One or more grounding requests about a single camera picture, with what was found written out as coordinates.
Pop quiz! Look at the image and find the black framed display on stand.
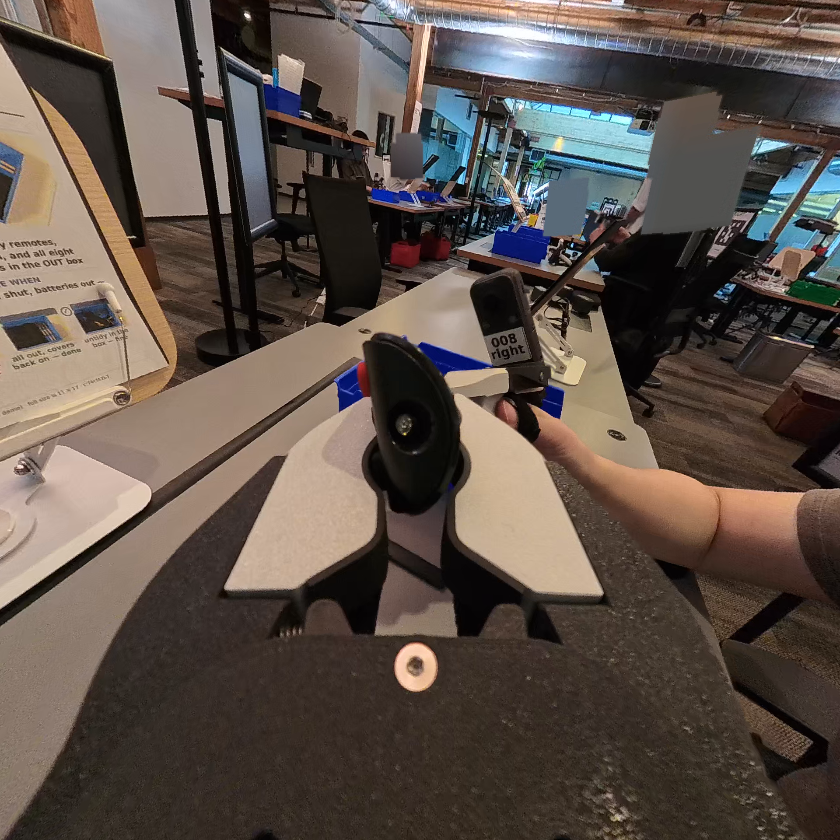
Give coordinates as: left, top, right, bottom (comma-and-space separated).
216, 49, 282, 319

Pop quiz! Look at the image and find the large silver air duct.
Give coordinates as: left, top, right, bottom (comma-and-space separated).
374, 0, 840, 82

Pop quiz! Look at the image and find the white stand with black rod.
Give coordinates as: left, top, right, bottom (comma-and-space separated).
523, 217, 627, 387

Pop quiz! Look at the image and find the person's right hand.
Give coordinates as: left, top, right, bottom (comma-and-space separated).
495, 397, 593, 477

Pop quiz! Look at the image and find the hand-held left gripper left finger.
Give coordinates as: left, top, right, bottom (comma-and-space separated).
224, 405, 391, 628

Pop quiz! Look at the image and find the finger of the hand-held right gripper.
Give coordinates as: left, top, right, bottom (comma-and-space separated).
447, 364, 514, 400

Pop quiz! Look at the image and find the black remote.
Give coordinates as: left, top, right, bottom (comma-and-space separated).
355, 332, 464, 517

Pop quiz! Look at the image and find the dark wall monitor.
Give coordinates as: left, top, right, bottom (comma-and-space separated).
0, 19, 147, 250

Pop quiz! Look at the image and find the blue plastic bin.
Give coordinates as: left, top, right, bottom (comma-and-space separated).
336, 340, 567, 421
491, 225, 551, 265
262, 84, 304, 118

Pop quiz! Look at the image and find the brown cardboard box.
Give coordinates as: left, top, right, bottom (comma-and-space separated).
763, 378, 840, 443

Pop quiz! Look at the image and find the printed instruction poster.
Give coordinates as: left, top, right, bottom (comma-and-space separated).
0, 40, 172, 437

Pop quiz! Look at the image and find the person's right forearm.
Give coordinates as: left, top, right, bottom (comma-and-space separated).
567, 440, 805, 607

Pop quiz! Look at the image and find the black office chair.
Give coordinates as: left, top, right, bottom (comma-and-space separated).
720, 591, 840, 840
304, 172, 384, 326

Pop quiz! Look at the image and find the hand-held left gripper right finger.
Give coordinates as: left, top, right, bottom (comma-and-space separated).
444, 394, 607, 628

